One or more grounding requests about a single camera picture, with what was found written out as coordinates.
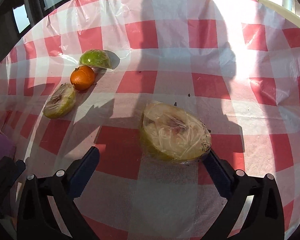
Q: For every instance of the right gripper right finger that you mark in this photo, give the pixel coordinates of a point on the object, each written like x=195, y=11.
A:
x=265, y=217

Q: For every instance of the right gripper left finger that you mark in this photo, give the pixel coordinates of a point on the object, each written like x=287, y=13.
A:
x=35, y=218

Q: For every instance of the pale apple wedge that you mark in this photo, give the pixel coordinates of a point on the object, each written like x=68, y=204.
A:
x=61, y=102

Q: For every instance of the yellow apple half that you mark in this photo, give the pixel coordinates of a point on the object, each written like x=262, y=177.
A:
x=171, y=134

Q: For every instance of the green apple half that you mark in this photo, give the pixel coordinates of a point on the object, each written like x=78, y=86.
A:
x=95, y=58

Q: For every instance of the red white checkered tablecloth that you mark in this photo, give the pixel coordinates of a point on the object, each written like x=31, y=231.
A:
x=235, y=64

